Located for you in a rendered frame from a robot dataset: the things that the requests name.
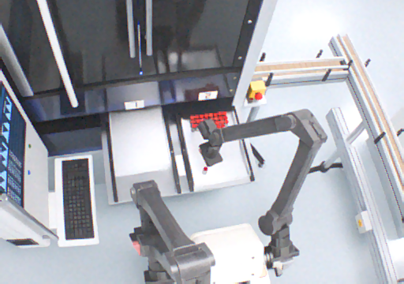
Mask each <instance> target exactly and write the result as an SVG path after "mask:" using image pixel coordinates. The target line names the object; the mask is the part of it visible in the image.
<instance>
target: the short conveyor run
mask: <svg viewBox="0 0 404 284"><path fill-rule="evenodd" d="M322 53H323V50H321V49H320V52H318V55H317V56H316V57H315V58H310V59H307V58H303V59H296V60H293V59H289V60H282V61H268V62H266V61H265V60H264V59H265V57H266V53H264V52H263V53H262V55H261V57H260V60H259V62H257V64H256V67H255V71H254V74H253V76H252V78H256V77H263V81H264V84H265V87H266V89H268V90H269V89H276V88H288V87H293V86H298V87H300V86H306V85H313V84H330V83H341V82H343V81H344V80H345V79H346V78H347V77H348V75H349V72H348V70H347V69H348V65H344V64H343V62H342V60H343V59H344V57H335V58H332V57H329V58H321V55H322Z"/></svg>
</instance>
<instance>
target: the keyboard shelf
mask: <svg viewBox="0 0 404 284"><path fill-rule="evenodd" d="M82 158H88V165H89V169H90V192H91V195H92V214H93V226H94V238H90V239H80V240H77V239H76V240H68V241H67V240H66V239H65V227H64V216H63V211H64V206H63V191H62V161H65V160H71V159H82ZM54 176H55V187H54V191H55V192H49V193H48V195H49V198H48V206H49V218H50V220H49V226H50V230H51V229H54V230H56V229H57V236H58V237H59V241H58V246H59V247H64V246H65V247H68V246H72V247H73V246H77V245H79V246H82V245H97V244H98V243H99V234H98V222H97V219H96V204H95V183H94V181H93V161H92V156H91V155H78V156H72V157H65V158H60V159H55V160H54Z"/></svg>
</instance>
